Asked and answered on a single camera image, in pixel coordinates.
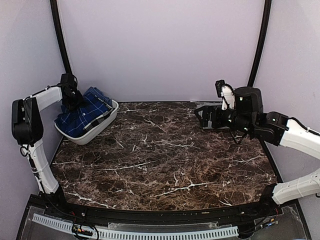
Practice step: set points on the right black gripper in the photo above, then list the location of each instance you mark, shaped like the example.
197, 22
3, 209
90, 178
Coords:
216, 123

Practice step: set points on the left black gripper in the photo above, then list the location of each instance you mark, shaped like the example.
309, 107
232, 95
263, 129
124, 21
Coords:
81, 99

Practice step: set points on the blue plaid long sleeve shirt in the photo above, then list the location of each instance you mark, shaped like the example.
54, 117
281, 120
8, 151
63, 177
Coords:
75, 123

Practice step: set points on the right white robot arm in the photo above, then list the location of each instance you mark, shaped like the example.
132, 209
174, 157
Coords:
241, 109

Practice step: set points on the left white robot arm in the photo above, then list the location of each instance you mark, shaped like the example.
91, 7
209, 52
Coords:
28, 130

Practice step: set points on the small blue checked shirt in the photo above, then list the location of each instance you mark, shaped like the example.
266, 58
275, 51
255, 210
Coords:
99, 94

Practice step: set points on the black white checked shirt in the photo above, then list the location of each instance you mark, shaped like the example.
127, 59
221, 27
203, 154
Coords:
97, 121

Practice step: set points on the grey plastic laundry basket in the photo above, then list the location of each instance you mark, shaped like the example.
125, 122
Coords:
96, 130

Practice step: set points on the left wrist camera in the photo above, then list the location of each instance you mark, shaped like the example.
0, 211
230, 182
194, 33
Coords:
68, 79

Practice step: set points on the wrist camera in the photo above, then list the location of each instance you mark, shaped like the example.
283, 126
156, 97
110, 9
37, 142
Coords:
218, 86
68, 79

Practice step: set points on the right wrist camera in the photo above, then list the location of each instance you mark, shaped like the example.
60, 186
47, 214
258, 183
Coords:
218, 86

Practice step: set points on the left black frame post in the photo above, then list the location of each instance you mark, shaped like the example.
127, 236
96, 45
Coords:
59, 36

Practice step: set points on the black frame post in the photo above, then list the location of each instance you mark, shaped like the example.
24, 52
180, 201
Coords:
59, 36
260, 43

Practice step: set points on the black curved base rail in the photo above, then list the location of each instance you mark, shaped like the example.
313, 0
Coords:
243, 216

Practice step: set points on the right black frame post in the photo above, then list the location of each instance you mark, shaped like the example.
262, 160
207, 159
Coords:
260, 43

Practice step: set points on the white slotted cable duct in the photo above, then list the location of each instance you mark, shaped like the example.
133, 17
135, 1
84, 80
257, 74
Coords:
121, 231

